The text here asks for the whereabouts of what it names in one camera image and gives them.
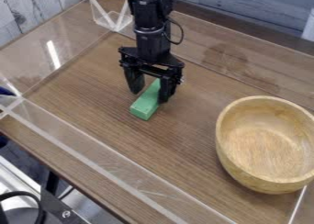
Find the black table leg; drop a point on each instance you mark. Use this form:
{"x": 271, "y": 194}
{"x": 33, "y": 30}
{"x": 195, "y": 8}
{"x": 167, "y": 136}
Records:
{"x": 52, "y": 183}

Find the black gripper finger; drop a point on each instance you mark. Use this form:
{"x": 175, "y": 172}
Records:
{"x": 135, "y": 79}
{"x": 167, "y": 86}

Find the green rectangular block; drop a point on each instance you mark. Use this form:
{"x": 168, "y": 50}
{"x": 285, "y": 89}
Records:
{"x": 144, "y": 107}

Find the brown wooden bowl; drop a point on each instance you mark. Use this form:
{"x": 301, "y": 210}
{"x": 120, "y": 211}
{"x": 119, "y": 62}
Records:
{"x": 265, "y": 144}

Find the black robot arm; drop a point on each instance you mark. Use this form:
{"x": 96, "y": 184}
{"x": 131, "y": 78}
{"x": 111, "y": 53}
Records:
{"x": 152, "y": 14}

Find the metal bracket with screw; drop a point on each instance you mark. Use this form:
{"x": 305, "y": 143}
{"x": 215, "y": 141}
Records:
{"x": 57, "y": 212}

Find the clear acrylic enclosure wall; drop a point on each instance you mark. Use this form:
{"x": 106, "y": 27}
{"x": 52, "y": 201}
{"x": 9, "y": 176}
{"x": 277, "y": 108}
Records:
{"x": 151, "y": 170}

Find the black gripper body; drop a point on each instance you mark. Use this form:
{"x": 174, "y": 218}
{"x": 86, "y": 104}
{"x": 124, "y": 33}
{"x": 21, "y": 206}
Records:
{"x": 151, "y": 54}

